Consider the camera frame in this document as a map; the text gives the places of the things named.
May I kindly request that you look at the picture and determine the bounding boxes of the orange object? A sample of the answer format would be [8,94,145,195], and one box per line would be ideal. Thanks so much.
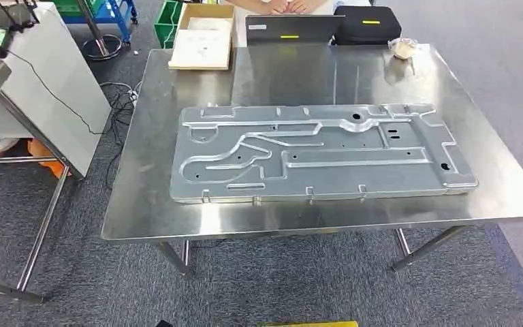
[27,138,71,180]

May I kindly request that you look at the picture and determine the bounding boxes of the clear plastic bag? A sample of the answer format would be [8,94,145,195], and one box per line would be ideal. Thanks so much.
[387,37,419,61]

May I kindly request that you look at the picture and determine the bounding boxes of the white shoe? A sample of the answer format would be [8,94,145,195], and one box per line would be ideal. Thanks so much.
[0,137,22,157]

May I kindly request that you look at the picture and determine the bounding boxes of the person's right hand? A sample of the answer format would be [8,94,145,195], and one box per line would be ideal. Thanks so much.
[261,0,292,15]

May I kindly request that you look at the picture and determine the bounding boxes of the open cardboard box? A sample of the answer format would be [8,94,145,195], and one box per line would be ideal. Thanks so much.
[168,3,237,72]

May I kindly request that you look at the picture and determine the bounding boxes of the large stamped metal panel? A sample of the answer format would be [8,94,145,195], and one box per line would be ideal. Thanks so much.
[170,102,479,205]

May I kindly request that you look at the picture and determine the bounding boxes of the black router with antennas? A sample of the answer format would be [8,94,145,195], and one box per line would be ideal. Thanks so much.
[0,0,40,33]

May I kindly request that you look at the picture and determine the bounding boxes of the black carry case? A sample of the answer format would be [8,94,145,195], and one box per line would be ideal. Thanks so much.
[333,5,402,46]

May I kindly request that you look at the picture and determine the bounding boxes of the green plastic crate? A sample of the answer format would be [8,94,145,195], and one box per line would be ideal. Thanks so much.
[153,0,184,50]

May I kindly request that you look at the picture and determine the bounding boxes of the person's left hand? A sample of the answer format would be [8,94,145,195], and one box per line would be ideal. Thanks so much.
[288,0,324,14]

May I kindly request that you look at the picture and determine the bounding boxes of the blue metal shelf rack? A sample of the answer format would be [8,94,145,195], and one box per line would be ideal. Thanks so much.
[52,0,139,44]

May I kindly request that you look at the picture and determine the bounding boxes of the dark grey flat case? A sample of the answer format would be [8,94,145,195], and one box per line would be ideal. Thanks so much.
[244,14,347,46]

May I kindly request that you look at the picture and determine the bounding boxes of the white side table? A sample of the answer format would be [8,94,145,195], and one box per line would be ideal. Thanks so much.
[0,1,112,180]

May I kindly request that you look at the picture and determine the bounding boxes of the white foam sheet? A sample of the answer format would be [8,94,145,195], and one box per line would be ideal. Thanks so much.
[170,18,234,69]

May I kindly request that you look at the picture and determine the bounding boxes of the thin black cable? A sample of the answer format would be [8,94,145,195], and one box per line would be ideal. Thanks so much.
[7,50,106,136]

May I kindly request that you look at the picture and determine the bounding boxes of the chrome stanchion post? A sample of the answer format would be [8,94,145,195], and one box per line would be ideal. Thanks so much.
[75,0,123,62]

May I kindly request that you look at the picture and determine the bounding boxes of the black floor cables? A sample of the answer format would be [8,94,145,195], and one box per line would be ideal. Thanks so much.
[98,80,142,191]

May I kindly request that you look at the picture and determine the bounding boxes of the steel table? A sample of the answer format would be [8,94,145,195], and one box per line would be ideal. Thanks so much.
[100,42,523,277]

